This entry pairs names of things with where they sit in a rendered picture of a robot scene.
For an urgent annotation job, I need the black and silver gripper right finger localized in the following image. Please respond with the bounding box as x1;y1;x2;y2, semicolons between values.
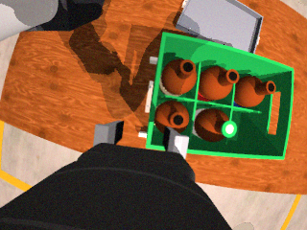
162;126;189;159

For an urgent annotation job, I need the green bottle crate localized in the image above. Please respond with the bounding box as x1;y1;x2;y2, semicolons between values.
146;32;294;160

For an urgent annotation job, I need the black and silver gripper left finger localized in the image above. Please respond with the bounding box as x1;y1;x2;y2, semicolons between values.
93;120;124;147

